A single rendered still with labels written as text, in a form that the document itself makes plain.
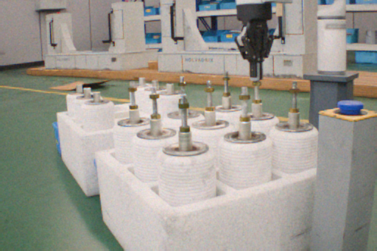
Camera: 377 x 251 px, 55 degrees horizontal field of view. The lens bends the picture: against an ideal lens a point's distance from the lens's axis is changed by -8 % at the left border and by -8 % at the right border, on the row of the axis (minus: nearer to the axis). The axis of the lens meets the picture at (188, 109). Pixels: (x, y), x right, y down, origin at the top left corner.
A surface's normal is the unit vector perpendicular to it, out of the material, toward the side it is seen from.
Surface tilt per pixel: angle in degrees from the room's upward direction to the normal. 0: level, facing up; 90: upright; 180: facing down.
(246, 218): 90
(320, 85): 90
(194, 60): 90
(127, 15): 90
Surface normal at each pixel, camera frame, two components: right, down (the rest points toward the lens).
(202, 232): 0.47, 0.15
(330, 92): -0.63, 0.18
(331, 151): -0.88, 0.13
